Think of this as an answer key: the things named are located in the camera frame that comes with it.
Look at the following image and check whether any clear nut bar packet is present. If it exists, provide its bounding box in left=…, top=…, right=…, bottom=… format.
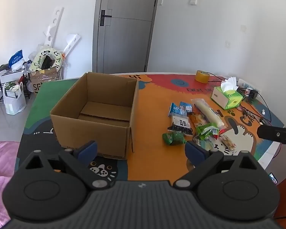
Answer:
left=220, top=135, right=237, bottom=151

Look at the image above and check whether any green and white snack packet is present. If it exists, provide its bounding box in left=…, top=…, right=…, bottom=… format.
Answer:
left=196, top=122, right=220, bottom=140

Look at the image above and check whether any pale green snack packet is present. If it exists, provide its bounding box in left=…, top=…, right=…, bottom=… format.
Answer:
left=193, top=138, right=214, bottom=151

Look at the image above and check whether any orange snack packet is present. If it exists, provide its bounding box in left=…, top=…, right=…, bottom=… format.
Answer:
left=189, top=113, right=206, bottom=127

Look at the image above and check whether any green tissue box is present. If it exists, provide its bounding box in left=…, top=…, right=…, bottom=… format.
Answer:
left=210, top=76, right=243, bottom=110

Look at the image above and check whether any short white foam board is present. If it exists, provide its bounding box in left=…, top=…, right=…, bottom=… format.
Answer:
left=62, top=33, right=81, bottom=56

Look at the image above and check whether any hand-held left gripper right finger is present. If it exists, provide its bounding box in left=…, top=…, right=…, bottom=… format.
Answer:
left=174, top=141, right=265, bottom=189

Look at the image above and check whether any black and white snack packet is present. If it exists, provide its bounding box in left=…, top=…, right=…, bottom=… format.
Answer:
left=167, top=115, right=193, bottom=136

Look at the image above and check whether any blue plastic bag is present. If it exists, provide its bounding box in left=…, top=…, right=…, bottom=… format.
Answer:
left=9, top=50, right=23, bottom=67

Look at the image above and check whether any grey door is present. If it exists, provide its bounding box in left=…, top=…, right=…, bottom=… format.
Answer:
left=93, top=0, right=161, bottom=73

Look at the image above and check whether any dark green snack packet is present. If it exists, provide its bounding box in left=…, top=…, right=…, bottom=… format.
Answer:
left=162, top=132, right=186, bottom=146

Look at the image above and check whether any long white foam board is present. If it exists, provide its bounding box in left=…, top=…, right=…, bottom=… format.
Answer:
left=42, top=8, right=63, bottom=47

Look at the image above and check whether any long white snack packet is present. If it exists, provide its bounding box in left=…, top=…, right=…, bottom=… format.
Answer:
left=192, top=99, right=226, bottom=128

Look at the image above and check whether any black cable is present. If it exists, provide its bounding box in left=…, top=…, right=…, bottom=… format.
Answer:
left=204, top=72, right=227, bottom=83
left=241, top=92, right=272, bottom=124

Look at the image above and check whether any blue snack packet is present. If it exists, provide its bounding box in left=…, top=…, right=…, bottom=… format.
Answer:
left=180, top=101, right=193, bottom=115
left=169, top=102, right=182, bottom=117

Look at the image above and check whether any yellow tape roll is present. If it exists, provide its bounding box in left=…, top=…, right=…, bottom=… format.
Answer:
left=195, top=70, right=210, bottom=84

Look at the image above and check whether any black door handle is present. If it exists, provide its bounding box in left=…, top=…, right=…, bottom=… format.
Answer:
left=99, top=10, right=112, bottom=27

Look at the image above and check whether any white plastic bag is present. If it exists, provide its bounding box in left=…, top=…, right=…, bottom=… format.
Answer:
left=3, top=81, right=27, bottom=115

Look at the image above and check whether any printed brown cardboard box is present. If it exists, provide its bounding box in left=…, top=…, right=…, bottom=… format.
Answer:
left=30, top=65, right=61, bottom=93

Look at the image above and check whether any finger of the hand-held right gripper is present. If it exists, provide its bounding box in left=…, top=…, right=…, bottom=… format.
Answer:
left=257, top=125, right=286, bottom=148

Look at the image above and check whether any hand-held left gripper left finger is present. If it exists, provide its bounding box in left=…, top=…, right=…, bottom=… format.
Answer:
left=20, top=140, right=110, bottom=190

